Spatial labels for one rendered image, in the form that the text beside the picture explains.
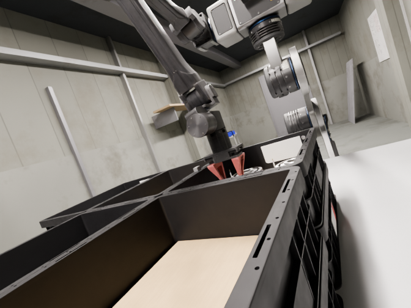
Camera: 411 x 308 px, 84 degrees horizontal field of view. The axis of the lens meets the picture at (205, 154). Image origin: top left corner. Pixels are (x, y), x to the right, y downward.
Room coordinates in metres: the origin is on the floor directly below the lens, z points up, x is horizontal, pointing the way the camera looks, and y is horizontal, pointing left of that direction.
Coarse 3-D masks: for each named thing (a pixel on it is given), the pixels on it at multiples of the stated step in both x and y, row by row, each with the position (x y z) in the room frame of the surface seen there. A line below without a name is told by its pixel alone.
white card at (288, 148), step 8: (272, 144) 0.73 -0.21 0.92; (280, 144) 0.72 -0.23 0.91; (288, 144) 0.71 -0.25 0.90; (296, 144) 0.70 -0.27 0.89; (264, 152) 0.75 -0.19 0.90; (272, 152) 0.74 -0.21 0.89; (280, 152) 0.72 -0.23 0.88; (288, 152) 0.71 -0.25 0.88; (296, 152) 0.70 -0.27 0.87; (280, 160) 0.73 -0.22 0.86
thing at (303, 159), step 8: (312, 128) 0.66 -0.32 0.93; (288, 136) 0.70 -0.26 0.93; (312, 136) 0.54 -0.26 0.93; (256, 144) 0.76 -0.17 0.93; (304, 144) 0.47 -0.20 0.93; (312, 144) 0.50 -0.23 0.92; (304, 152) 0.40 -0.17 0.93; (312, 152) 0.47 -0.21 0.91; (296, 160) 0.36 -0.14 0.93; (304, 160) 0.36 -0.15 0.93; (272, 168) 0.37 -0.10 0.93; (280, 168) 0.35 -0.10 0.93; (304, 168) 0.35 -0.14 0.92; (192, 176) 0.59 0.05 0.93; (240, 176) 0.39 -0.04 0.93; (304, 176) 0.34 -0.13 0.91; (208, 184) 0.42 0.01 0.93; (168, 192) 0.48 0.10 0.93
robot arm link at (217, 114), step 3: (207, 111) 0.61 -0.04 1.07; (210, 111) 0.59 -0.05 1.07; (213, 111) 0.60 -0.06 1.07; (216, 111) 0.60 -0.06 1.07; (219, 111) 0.61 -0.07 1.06; (213, 114) 0.60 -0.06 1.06; (216, 114) 0.60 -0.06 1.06; (219, 114) 0.61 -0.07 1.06; (216, 117) 0.60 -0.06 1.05; (219, 117) 0.60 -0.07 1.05; (219, 120) 0.60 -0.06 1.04; (222, 120) 0.61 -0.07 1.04; (219, 123) 0.60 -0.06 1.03; (222, 123) 0.61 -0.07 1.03; (219, 126) 0.60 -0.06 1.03; (222, 126) 0.60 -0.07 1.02; (216, 129) 0.60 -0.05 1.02; (219, 129) 0.60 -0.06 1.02; (222, 129) 0.62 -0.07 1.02; (213, 132) 0.61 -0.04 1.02; (213, 135) 0.61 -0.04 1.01
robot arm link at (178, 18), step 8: (144, 0) 0.74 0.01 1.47; (152, 0) 0.75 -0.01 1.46; (160, 0) 0.76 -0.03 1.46; (168, 0) 0.79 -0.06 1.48; (160, 8) 0.78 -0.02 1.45; (168, 8) 0.79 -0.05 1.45; (176, 8) 0.82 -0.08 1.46; (168, 16) 0.81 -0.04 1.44; (176, 16) 0.83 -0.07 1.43; (184, 16) 0.84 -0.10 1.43; (192, 16) 0.86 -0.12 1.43; (176, 24) 0.85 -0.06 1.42; (184, 24) 0.87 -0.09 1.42; (200, 24) 0.88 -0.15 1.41; (176, 32) 0.90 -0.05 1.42; (184, 40) 0.92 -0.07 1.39
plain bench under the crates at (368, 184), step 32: (352, 160) 0.95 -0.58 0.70; (384, 160) 0.83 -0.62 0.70; (352, 192) 0.67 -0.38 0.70; (384, 192) 0.61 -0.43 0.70; (352, 224) 0.52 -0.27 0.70; (384, 224) 0.48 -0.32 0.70; (352, 256) 0.42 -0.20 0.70; (384, 256) 0.39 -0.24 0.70; (352, 288) 0.35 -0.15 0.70; (384, 288) 0.33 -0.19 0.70
